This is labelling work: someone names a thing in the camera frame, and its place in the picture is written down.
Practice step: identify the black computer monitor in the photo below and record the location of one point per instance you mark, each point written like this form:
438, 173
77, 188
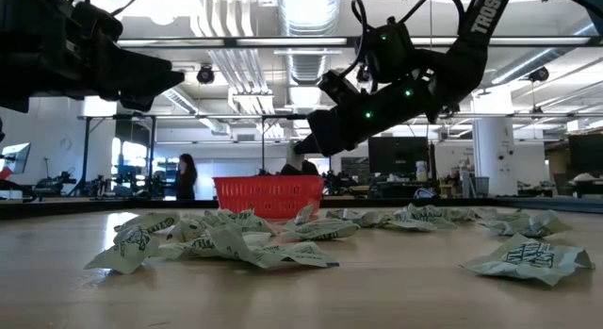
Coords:
585, 152
398, 154

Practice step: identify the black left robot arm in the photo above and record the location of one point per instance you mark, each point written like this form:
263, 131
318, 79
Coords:
19, 60

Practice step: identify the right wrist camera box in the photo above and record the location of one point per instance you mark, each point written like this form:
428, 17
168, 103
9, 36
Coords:
339, 86

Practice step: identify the red plastic basket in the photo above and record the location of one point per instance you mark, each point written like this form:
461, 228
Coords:
264, 194

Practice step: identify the white round pillar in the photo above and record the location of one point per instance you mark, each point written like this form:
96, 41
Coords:
494, 150

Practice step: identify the black ceiling spotlight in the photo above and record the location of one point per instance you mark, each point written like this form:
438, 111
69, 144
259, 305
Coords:
206, 75
538, 74

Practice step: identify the grey waste bin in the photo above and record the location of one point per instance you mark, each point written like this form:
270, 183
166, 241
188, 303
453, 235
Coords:
481, 186

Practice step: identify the black background robot arm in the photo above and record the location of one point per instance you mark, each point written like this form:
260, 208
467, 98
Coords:
54, 180

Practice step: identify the silver ventilation duct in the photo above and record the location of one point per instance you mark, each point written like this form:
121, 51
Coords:
308, 13

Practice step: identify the blue white rounded object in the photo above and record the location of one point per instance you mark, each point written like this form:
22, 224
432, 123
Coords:
425, 193

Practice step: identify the red bar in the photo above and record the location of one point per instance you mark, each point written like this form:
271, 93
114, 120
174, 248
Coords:
4, 172

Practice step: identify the black overhead frame beam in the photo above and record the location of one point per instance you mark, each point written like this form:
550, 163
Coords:
230, 41

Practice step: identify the person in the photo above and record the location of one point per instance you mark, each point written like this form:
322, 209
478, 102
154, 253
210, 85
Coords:
301, 169
186, 176

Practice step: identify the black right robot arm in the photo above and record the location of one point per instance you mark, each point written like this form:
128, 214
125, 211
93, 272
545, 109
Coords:
476, 41

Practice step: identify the black background rig frame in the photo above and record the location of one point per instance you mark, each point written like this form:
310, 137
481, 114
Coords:
263, 145
86, 154

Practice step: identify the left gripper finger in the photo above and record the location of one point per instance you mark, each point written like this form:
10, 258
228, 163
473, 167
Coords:
139, 103
141, 77

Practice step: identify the dark cluttered desk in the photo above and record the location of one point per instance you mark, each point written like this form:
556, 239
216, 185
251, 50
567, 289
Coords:
400, 190

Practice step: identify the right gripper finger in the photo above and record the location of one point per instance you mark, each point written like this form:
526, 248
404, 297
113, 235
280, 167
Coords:
308, 146

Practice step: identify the round wall clock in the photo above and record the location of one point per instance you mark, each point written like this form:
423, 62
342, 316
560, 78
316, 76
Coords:
66, 143

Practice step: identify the tilted grey computer monitor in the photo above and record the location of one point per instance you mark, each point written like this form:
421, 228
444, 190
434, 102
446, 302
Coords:
16, 157

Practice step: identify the white bottle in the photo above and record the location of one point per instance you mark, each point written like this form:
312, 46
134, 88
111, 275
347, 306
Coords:
420, 171

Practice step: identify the dark wall board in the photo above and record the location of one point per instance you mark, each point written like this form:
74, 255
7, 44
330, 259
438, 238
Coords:
354, 168

